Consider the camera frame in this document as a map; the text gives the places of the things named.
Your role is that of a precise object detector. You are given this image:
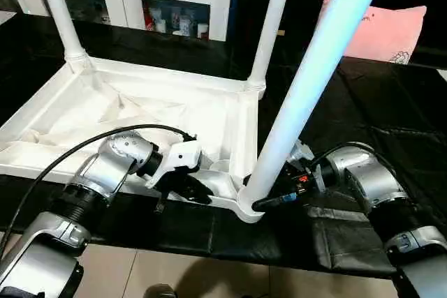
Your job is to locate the black work mat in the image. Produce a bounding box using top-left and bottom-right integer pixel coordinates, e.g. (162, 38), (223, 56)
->
(0, 13), (447, 279)

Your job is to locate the dark robot foot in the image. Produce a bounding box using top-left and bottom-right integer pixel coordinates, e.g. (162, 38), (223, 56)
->
(142, 284), (179, 298)

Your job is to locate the pink pillow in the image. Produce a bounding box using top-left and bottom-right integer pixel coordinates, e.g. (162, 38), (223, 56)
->
(320, 0), (428, 66)

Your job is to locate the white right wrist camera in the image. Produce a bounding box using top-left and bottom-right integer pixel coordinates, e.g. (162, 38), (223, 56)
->
(289, 139), (316, 167)

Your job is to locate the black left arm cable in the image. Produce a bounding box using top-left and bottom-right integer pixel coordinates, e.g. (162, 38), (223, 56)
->
(0, 124), (198, 243)

